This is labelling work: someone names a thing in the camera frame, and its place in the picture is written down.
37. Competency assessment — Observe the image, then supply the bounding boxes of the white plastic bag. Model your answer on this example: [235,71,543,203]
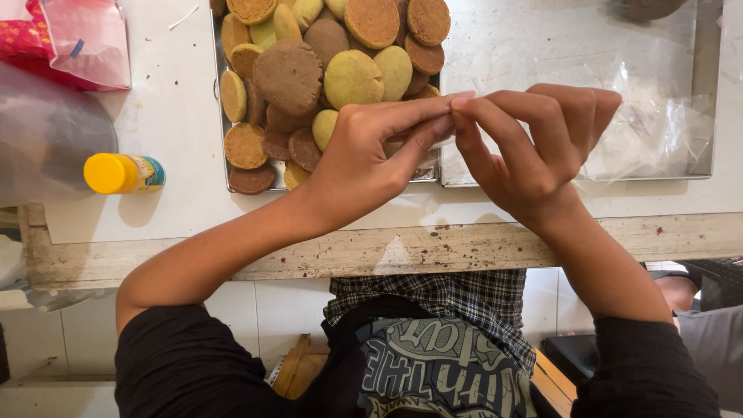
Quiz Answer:
[0,233,30,292]

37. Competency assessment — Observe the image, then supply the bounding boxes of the wooden stool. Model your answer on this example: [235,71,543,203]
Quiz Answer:
[271,333,579,418]

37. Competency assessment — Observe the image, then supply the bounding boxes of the plaid shorts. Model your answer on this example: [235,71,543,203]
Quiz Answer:
[323,268,538,375]

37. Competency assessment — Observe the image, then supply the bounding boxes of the black stool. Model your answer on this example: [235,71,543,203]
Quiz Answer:
[541,333,600,385]

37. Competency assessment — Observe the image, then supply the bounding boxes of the person's left hand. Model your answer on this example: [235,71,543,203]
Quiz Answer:
[302,91,477,226]

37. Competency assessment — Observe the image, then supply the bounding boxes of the metal tray with bags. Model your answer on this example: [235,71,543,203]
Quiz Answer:
[439,0,724,188]

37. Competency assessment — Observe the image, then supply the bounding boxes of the yellow-capped small bottle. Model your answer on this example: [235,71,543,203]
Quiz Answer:
[83,152,167,195]

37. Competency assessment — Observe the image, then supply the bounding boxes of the black printed t-shirt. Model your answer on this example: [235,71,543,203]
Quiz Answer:
[114,295,722,418]

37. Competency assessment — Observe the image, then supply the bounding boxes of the dark round bowl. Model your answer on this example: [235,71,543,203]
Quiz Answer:
[608,0,689,23]

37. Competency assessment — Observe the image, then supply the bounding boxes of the pile of round cookies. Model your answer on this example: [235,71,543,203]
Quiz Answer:
[210,0,452,196]

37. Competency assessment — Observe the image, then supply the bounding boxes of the white paper strip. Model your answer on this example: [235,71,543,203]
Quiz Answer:
[168,5,200,31]

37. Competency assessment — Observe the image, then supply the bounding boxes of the red patterned packet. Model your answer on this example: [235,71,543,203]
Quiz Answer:
[0,0,106,93]

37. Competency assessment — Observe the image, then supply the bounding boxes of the black mesh basket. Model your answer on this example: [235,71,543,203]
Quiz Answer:
[678,258,743,313]

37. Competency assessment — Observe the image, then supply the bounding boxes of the pink plastic bag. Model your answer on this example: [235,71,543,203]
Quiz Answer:
[39,0,132,91]

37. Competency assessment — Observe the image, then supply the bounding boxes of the large clear plastic container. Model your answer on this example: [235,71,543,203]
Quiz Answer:
[0,60,119,209]

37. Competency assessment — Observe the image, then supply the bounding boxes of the metal cookie tray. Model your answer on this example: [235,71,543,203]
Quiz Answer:
[209,0,443,193]

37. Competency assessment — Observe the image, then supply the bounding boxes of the heap of clear plastic bags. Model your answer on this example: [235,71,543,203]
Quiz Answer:
[533,51,718,181]

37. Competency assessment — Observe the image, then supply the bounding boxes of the person's right hand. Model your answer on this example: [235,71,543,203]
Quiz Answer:
[450,83,623,226]

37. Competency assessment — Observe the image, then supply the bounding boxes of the small clear plastic bag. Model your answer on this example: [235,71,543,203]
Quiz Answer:
[380,100,465,178]

